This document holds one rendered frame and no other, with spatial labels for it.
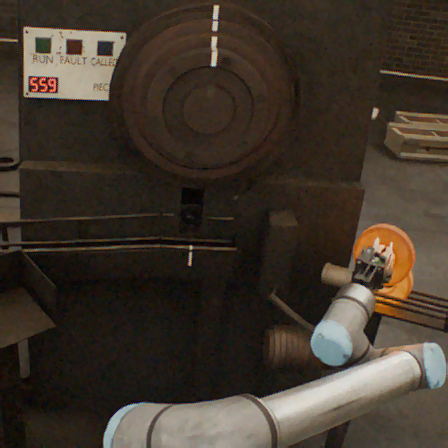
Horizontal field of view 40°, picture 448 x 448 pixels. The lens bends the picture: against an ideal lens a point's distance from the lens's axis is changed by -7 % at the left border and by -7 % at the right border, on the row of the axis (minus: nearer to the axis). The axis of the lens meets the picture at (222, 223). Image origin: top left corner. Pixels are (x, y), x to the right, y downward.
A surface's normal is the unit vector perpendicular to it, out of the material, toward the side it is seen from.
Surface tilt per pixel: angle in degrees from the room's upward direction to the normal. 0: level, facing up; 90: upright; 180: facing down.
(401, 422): 0
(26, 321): 5
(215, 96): 90
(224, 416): 14
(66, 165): 0
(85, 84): 90
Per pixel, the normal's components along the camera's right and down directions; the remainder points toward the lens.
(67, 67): 0.08, 0.45
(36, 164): 0.11, -0.89
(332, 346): -0.54, 0.51
